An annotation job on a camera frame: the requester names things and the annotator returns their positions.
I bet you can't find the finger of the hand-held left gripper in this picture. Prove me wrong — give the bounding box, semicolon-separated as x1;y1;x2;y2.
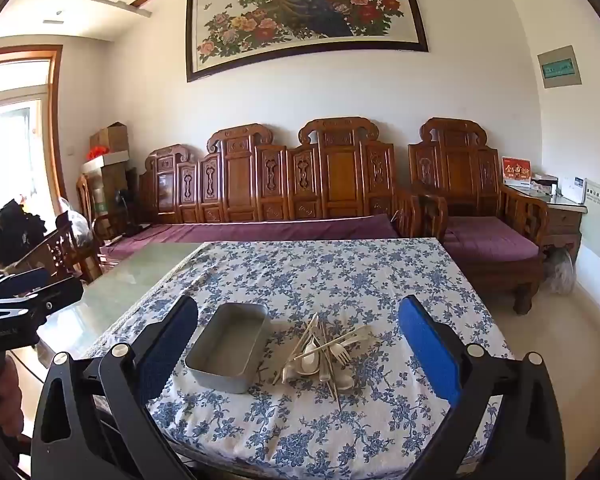
0;267;51;304
0;277;85;319

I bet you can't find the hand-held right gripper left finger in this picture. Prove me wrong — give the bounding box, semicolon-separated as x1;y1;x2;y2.
30;295;201;480

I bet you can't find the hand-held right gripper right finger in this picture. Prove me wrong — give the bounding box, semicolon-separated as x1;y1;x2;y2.
397;295;568;480

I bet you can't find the rectangular metal tin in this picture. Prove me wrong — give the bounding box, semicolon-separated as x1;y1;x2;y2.
184;302;270;395

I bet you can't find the pale wooden chopstick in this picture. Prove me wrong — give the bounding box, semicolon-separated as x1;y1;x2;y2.
272;313;321;386
293;331;373;361

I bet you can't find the person's left hand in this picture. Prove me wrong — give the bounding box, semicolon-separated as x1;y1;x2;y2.
0;355;33;453

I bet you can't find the wooden chair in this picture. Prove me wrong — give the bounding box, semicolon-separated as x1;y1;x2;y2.
75;175;101;232
10;220;103;286

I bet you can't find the black clothing pile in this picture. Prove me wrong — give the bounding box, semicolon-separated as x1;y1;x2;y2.
0;199;48;273

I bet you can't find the clear plastic bag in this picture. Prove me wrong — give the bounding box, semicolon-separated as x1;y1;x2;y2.
55;197;99;249

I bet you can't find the pale fork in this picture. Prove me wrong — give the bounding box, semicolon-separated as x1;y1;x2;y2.
325;344;352;367

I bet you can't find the dark wooden chopstick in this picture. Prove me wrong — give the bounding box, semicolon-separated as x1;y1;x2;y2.
324;340;343;414

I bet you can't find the wooden cabinet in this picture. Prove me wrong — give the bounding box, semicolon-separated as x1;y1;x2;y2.
82;162;131;222

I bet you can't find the purple armchair cushion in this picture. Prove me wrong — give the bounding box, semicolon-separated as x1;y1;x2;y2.
445;216;541;263

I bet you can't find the blue floral tablecloth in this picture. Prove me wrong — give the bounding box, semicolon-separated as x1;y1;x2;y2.
82;237;516;480

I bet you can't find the white box with red contents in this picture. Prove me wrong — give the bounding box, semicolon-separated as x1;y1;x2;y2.
82;146;131;169

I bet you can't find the translucent plastic bag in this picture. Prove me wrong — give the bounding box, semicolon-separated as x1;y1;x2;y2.
542;247;576;296

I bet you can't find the purple sofa cushion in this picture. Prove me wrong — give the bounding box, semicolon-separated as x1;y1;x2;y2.
102;214;401;261

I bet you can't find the brown cardboard box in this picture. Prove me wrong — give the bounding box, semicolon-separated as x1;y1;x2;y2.
90;121;129;154

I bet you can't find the carved wooden armchair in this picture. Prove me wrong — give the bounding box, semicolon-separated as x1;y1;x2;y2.
407;117;551;316

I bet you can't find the wooden side table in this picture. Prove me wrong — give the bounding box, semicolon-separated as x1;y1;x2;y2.
502;182;588;266

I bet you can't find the carved wooden sofa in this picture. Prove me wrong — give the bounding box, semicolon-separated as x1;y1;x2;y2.
92;117;448;281

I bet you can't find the red desk calendar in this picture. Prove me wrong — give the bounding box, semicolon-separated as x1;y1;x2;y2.
501;156;532;184

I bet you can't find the tissue box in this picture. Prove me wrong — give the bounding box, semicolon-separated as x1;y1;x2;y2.
532;172;559;194

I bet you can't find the white desk device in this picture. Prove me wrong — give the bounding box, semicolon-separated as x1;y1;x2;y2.
557;176;587;206

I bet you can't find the framed peacock painting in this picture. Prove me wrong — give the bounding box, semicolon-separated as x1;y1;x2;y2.
186;0;429;83

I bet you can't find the wooden door frame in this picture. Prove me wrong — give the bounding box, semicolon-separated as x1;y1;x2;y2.
0;45;64;231

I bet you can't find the white wall panel door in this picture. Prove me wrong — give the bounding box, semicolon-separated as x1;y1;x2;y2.
580;177;600;259

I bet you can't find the grey wall panel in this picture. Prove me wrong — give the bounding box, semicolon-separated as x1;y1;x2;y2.
537;45;583;90

